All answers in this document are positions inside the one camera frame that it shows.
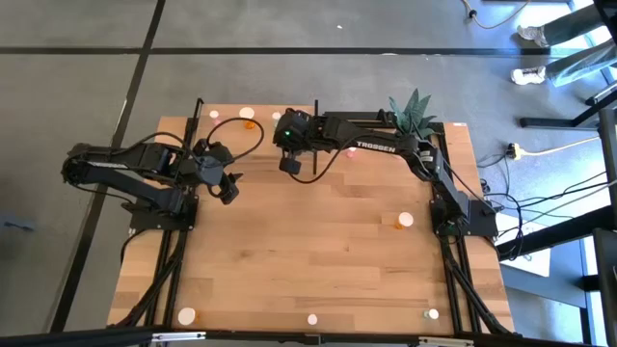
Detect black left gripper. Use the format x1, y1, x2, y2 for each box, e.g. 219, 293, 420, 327
185, 139, 245, 187

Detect large orange medicine bottle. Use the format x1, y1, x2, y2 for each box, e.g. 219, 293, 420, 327
176, 307, 201, 327
393, 211, 416, 231
238, 106, 256, 130

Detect wooden shelf with black legs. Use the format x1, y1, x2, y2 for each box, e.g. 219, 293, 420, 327
185, 95, 319, 175

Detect green plant in white pot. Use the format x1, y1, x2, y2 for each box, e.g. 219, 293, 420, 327
388, 88, 438, 141

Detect person's white shoe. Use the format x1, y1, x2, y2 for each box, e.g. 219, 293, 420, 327
510, 66, 548, 87

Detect person's grey shoe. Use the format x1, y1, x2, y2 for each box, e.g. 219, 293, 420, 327
517, 24, 550, 48

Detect black desk foot bar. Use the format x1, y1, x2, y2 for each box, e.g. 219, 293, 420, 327
519, 89, 617, 131

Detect white floor sheet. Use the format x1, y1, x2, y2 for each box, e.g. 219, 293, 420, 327
494, 211, 553, 279

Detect black diagonal desk beam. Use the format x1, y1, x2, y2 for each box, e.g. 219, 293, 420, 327
496, 204, 617, 264

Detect person's leg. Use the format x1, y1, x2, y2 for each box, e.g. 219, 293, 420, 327
544, 3, 604, 47
544, 40, 617, 89

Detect dark desk panel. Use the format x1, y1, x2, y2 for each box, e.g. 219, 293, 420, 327
591, 105, 617, 347

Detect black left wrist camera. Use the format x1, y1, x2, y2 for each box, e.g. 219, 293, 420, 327
219, 182, 241, 206

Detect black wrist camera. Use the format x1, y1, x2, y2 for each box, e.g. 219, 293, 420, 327
219, 182, 241, 206
279, 154, 304, 176

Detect black camera cable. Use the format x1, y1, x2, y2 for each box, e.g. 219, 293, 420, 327
205, 117, 266, 163
291, 134, 361, 185

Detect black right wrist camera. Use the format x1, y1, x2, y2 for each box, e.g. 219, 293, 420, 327
279, 154, 304, 176

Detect black aluminium frame rails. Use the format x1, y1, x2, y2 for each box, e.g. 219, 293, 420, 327
426, 122, 515, 336
113, 103, 203, 334

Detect silver frame bracket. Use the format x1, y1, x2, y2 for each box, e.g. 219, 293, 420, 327
417, 335, 476, 347
150, 331, 207, 343

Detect tan cable with black plug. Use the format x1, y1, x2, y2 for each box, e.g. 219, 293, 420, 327
460, 0, 534, 30

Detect black frame beam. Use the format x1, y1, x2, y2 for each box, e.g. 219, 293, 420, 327
0, 325, 617, 347

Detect black floor cable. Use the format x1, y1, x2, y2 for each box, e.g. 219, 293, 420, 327
500, 153, 527, 261
481, 171, 617, 203

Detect pale yellow power cable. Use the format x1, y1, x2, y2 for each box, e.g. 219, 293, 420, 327
523, 136, 602, 158

